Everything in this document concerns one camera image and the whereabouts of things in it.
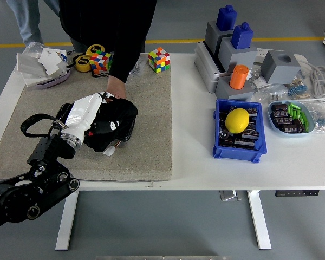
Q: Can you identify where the purple tray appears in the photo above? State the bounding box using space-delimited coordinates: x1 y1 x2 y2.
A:
35 69 72 89

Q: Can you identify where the light grey enclosure box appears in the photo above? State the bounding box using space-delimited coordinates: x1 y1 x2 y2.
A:
194 41 225 94

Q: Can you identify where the white flat plate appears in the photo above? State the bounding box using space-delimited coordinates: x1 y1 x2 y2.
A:
23 72 52 88

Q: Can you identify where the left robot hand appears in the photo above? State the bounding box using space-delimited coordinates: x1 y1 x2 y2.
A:
62 90 117 138

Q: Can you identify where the white switch plate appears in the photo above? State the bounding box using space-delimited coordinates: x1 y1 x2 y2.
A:
16 52 48 77

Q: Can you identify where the light blue dish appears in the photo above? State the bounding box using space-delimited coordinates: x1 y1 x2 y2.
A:
267 100 316 138

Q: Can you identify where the person's left hand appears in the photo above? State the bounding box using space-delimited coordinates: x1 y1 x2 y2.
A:
105 75 127 100

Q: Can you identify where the grey box under table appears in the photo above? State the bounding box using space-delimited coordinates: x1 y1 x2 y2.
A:
219 190 242 202

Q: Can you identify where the crumpled clear plastic bag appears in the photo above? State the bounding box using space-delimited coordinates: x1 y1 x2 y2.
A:
22 41 48 56

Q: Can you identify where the white table leg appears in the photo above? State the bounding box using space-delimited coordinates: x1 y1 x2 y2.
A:
55 190 79 251
247 190 272 250

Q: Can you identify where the yellow lemon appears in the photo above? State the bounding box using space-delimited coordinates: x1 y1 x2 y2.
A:
225 108 250 134

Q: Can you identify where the yellow tape measure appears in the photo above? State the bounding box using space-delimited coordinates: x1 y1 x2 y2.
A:
85 44 106 58
75 55 92 73

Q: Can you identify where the white power strip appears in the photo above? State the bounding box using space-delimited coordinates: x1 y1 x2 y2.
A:
256 48 307 66

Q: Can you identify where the orange cylinder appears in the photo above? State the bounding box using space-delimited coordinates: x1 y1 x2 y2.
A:
229 64 250 90

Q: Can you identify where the clear bag with plug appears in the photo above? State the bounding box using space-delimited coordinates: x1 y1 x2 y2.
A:
253 83 289 105

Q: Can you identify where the grey-brown mat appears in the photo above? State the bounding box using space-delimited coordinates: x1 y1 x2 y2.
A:
0 53 173 182

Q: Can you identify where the clear bag of blue resistors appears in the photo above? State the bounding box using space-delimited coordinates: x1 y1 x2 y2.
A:
304 101 325 134

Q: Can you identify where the person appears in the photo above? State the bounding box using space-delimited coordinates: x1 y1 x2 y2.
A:
5 0 61 47
58 0 157 54

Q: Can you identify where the blue bottle-shaped block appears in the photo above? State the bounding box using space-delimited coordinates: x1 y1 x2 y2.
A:
231 22 254 50
216 4 238 31

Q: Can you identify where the blue plastic bin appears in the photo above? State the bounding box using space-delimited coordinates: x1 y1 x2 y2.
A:
212 98 268 164

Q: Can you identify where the grey block with round hole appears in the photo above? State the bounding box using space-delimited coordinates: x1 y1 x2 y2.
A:
261 50 302 85

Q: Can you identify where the clear bag of metal parts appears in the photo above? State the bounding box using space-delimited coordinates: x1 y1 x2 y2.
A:
248 67 269 90

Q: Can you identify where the multicolour puzzle cube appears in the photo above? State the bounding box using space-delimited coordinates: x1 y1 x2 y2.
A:
89 50 113 75
147 47 171 74

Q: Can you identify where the white cardboard piece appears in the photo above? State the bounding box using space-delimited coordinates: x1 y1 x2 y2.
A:
37 48 68 77

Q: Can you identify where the clear bag of screws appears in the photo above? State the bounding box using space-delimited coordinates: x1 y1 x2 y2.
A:
128 58 147 78

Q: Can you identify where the white coiled cable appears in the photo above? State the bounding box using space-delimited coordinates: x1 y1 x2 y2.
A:
297 61 325 103

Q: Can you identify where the white connector with wires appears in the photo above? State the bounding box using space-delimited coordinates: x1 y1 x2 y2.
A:
103 140 122 157

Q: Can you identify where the black table control panel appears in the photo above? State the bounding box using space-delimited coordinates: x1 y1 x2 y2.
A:
275 191 320 197

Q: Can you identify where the black rag with red patch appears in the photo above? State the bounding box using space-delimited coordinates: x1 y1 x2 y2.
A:
82 97 139 153

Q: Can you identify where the low grey holder block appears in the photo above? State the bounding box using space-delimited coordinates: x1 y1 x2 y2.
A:
215 76 255 103

